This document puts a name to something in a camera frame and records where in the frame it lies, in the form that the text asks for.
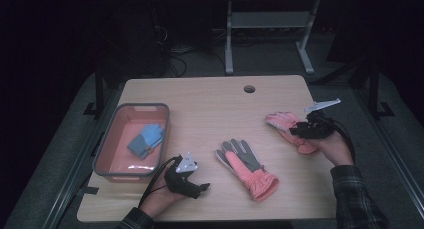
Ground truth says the person's right hand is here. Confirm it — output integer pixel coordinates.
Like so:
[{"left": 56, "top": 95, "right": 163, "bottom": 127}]
[{"left": 311, "top": 130, "right": 355, "bottom": 168}]

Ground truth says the white metal table frame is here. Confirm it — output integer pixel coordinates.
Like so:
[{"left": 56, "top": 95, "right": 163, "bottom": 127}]
[{"left": 224, "top": 0, "right": 322, "bottom": 76}]

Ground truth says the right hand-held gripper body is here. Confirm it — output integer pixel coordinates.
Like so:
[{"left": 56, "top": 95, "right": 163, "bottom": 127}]
[{"left": 303, "top": 97, "right": 342, "bottom": 140}]

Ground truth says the bundle of floor cables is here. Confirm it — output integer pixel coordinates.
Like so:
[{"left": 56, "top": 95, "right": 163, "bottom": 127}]
[{"left": 156, "top": 23, "right": 228, "bottom": 78}]

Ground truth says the blue cloth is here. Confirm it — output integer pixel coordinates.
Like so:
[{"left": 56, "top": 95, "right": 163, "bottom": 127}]
[{"left": 126, "top": 123, "right": 165, "bottom": 160}]

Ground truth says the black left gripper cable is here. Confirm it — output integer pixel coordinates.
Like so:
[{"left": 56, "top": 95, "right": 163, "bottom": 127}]
[{"left": 137, "top": 155, "right": 183, "bottom": 209}]

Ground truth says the pink and grey glove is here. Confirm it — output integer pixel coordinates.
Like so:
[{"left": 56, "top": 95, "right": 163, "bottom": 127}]
[
  {"left": 265, "top": 111, "right": 319, "bottom": 156},
  {"left": 214, "top": 138, "right": 280, "bottom": 203}
]

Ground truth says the person's left hand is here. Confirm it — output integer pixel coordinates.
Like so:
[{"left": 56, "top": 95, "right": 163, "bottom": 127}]
[{"left": 138, "top": 179, "right": 188, "bottom": 219}]

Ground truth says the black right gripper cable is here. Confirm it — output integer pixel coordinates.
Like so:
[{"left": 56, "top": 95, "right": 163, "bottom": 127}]
[{"left": 318, "top": 114, "right": 357, "bottom": 164}]

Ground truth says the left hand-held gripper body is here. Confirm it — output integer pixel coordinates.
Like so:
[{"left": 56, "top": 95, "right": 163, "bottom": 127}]
[{"left": 163, "top": 151, "right": 201, "bottom": 200}]

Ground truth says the black metal stand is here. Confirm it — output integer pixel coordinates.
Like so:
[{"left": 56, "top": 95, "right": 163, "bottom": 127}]
[
  {"left": 367, "top": 59, "right": 396, "bottom": 121},
  {"left": 83, "top": 64, "right": 106, "bottom": 119}
]

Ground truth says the pink basket with grey rim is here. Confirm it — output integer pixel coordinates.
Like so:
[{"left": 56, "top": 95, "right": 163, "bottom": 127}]
[{"left": 92, "top": 102, "right": 171, "bottom": 184}]

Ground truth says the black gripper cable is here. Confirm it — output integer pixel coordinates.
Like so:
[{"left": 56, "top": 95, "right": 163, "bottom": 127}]
[
  {"left": 318, "top": 114, "right": 357, "bottom": 164},
  {"left": 137, "top": 155, "right": 183, "bottom": 209}
]

